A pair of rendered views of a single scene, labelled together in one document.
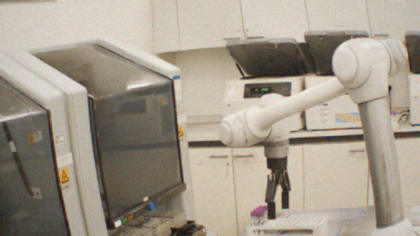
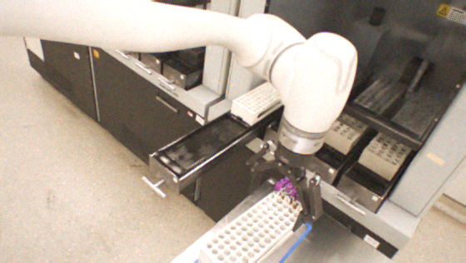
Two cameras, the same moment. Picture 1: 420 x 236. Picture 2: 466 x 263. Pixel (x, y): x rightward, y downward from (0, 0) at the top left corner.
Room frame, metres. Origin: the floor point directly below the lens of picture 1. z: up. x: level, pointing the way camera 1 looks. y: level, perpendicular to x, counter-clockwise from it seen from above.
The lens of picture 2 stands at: (2.04, -0.76, 1.55)
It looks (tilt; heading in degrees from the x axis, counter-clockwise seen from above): 39 degrees down; 101
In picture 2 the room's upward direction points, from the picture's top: 11 degrees clockwise
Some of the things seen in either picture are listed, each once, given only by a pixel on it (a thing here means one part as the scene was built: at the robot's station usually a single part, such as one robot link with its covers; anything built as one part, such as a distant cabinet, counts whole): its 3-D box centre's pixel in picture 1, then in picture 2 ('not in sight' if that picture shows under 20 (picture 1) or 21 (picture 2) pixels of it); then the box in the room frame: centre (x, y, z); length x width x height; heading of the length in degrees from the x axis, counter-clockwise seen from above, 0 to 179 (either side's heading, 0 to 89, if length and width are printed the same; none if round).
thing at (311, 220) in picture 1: (288, 229); (258, 232); (2.05, -0.25, 0.85); 0.30 x 0.10 x 0.06; 62
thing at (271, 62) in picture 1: (271, 82); not in sight; (4.41, -0.46, 1.22); 0.62 x 0.56 x 0.64; 155
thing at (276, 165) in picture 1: (277, 170); (292, 157); (2.07, -0.21, 1.08); 0.08 x 0.07 x 0.09; 152
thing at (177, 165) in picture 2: not in sight; (233, 130); (1.86, 0.18, 0.78); 0.73 x 0.14 x 0.09; 67
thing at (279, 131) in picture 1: (271, 117); (315, 77); (2.06, -0.20, 1.26); 0.13 x 0.11 x 0.16; 132
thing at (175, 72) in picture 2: not in sight; (224, 54); (1.65, 0.71, 0.78); 0.73 x 0.14 x 0.09; 67
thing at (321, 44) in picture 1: (344, 76); not in sight; (4.19, -1.00, 1.24); 0.62 x 0.56 x 0.69; 158
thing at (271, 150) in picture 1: (276, 148); (302, 130); (2.07, -0.21, 1.16); 0.09 x 0.09 x 0.06
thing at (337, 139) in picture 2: (162, 230); (335, 138); (2.21, 0.22, 0.85); 0.12 x 0.02 x 0.06; 157
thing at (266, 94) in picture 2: not in sight; (265, 100); (1.93, 0.35, 0.83); 0.30 x 0.10 x 0.06; 67
